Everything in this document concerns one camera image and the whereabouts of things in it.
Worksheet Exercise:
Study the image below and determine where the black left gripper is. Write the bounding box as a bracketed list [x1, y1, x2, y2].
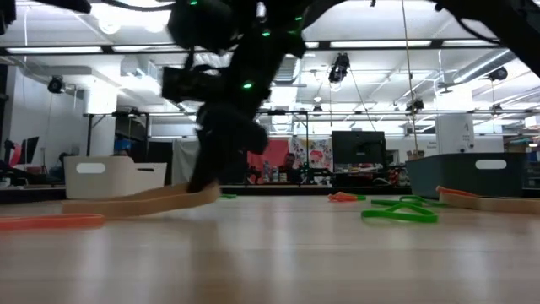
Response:
[187, 100, 271, 193]

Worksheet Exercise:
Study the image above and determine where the tan rubber band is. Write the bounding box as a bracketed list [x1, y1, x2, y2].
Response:
[62, 181, 223, 220]
[438, 192, 540, 216]

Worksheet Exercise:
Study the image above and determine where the small orange rubber band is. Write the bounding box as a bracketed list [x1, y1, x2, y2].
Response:
[327, 192, 358, 203]

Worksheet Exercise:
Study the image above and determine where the wide orange rubber band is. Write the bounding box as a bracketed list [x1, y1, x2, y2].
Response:
[435, 186, 480, 198]

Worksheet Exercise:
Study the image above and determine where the grey hanging cloth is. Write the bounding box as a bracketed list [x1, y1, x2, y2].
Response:
[171, 138, 199, 187]

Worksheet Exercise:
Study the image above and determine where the orange hanging cloth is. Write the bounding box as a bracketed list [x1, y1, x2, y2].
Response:
[248, 138, 292, 185]

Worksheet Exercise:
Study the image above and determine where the person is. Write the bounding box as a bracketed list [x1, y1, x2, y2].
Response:
[278, 152, 303, 185]

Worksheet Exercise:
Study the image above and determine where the blue bin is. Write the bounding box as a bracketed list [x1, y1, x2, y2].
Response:
[113, 138, 134, 156]

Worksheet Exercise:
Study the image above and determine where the white plastic basket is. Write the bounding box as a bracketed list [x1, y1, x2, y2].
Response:
[64, 155, 168, 200]

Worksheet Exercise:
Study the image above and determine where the floral hanging cloth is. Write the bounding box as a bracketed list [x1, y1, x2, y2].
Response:
[290, 137, 334, 185]

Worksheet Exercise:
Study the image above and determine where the black monitor screen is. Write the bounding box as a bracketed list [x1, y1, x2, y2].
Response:
[331, 130, 387, 175]

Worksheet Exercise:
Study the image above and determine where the black overhead beam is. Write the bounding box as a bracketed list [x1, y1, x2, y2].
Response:
[0, 38, 540, 55]

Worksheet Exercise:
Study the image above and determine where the tilted black monitor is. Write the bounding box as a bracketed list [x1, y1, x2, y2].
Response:
[15, 135, 41, 166]

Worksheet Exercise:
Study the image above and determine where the teal plastic basket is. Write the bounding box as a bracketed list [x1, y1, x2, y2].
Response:
[405, 152, 528, 199]

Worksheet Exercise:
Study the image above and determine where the white pillar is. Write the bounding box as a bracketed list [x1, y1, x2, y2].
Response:
[435, 113, 475, 155]

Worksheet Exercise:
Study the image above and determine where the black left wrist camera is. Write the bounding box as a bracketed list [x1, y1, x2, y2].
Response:
[161, 65, 220, 104]

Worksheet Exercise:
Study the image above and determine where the silver ceiling duct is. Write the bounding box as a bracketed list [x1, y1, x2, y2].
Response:
[276, 53, 303, 84]

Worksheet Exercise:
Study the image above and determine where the thin hanging cord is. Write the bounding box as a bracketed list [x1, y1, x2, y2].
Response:
[400, 0, 421, 155]

